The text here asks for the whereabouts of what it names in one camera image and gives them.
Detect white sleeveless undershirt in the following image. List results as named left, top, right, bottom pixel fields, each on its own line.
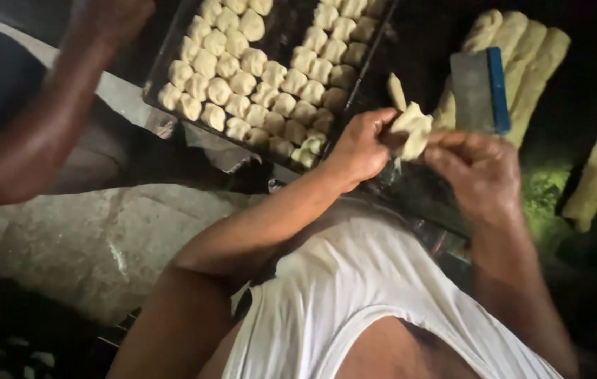
left=221, top=210, right=564, bottom=379

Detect pale dough piece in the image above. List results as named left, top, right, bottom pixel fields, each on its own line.
left=387, top=101, right=434, bottom=162

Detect metal dough scraper blue handle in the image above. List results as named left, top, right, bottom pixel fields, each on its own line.
left=449, top=46, right=511, bottom=135

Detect person's left hand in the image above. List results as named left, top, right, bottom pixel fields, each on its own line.
left=329, top=107, right=399, bottom=193

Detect black baking tray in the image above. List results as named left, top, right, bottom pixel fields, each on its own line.
left=142, top=0, right=400, bottom=175

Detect small dough strip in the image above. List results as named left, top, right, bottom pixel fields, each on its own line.
left=386, top=72, right=408, bottom=112

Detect person's right hand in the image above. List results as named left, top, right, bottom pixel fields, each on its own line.
left=423, top=130, right=524, bottom=225

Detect rows of shaped dough pieces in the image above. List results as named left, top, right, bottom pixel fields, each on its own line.
left=157, top=0, right=390, bottom=170

